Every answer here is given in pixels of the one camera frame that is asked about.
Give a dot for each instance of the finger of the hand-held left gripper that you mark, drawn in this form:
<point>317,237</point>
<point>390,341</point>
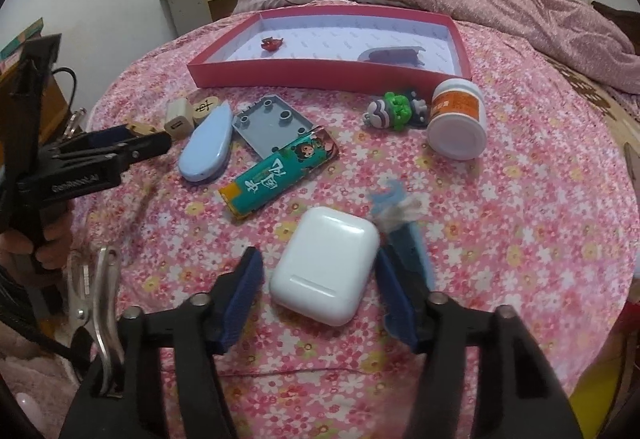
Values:
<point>145,148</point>
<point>107,135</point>

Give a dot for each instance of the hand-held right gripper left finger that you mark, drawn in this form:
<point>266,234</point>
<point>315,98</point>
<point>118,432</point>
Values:
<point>242,299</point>

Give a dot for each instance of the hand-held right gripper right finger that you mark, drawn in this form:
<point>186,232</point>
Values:
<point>395,304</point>

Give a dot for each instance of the tan wooden block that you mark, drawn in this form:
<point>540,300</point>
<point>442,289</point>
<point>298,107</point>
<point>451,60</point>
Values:
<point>140,128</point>

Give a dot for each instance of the white charger cube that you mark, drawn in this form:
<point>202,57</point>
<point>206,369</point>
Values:
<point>177,119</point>

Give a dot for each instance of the light blue oval case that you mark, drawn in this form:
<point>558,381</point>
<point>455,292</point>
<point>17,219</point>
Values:
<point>205,146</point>

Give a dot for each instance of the white earbuds case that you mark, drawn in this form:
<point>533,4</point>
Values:
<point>325,264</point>

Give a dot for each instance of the white orange label bottle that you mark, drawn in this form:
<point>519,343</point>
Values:
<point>457,129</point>

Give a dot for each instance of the red shallow cardboard box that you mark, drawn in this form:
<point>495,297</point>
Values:
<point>320,36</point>

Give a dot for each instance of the person's left hand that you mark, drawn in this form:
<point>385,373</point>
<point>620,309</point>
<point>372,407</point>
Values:
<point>52,244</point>

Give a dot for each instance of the round wooden chess piece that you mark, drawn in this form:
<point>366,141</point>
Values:
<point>205,109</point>

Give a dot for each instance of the grey plastic plate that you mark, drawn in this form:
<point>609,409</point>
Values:
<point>270,124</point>

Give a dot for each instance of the colourful cardboard box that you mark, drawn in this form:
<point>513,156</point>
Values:
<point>20,41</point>

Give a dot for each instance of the pink floral bedsheet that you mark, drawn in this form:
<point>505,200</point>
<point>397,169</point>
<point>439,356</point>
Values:
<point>500,229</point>

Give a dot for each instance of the metal spring clip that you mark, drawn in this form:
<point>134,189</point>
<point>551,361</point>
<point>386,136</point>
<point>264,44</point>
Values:
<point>102,309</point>

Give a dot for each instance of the grey green shelf cabinet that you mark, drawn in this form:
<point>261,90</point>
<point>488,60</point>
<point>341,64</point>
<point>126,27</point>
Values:
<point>190,4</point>

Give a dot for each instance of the small red toy figure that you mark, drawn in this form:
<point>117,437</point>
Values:
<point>271,44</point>

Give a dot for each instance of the green cartoon figure toy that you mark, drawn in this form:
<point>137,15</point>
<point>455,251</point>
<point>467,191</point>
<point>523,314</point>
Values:
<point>397,109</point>

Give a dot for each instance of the pink fleece clothing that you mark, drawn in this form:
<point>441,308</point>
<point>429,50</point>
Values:
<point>30,384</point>

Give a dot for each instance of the yellow object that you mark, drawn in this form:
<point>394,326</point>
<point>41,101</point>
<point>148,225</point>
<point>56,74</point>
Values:
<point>600,389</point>

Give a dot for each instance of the brown patterned blanket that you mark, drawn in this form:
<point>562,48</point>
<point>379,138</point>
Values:
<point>600,99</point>

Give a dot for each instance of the dark wooden headboard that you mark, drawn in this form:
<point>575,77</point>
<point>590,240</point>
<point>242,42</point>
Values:
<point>617,19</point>

